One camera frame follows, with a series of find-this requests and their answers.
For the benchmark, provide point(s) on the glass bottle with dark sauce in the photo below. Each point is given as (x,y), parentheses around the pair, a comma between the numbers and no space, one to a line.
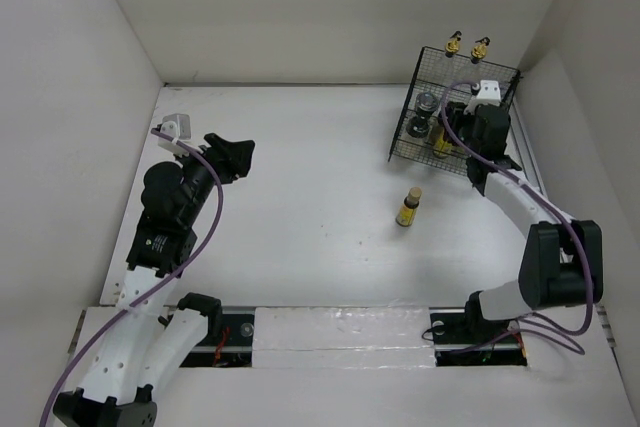
(471,70)

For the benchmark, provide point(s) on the small yellow bottle cork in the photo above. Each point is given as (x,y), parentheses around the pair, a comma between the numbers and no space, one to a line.
(406,214)
(441,144)

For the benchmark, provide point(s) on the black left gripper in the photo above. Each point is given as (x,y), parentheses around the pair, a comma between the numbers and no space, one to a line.
(238,150)

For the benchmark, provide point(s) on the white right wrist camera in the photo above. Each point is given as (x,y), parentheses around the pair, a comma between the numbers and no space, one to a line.
(484,92)

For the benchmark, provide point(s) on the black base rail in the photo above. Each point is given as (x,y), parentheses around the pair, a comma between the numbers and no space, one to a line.
(354,338)

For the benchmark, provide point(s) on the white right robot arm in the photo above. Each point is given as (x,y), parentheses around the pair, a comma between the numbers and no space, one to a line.
(560,278)

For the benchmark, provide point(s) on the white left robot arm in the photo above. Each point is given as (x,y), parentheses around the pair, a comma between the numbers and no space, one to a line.
(138,349)

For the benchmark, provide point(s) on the clear glass bottle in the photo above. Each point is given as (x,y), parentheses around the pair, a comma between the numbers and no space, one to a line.
(443,69)

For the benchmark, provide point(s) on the grey-lid white powder shaker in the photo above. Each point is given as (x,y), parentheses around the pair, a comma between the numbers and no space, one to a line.
(426,104)

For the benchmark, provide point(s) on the black-cap white powder jar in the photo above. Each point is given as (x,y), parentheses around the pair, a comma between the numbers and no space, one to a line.
(417,129)

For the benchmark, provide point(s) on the black wire rack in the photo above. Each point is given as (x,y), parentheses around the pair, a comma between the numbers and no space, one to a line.
(421,152)

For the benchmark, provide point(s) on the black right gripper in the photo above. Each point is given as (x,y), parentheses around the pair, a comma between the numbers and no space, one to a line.
(457,117)

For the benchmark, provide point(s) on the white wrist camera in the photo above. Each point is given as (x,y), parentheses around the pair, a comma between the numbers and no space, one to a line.
(484,92)
(173,128)

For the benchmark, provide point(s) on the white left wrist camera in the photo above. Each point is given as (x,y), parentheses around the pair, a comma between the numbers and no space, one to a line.
(173,128)

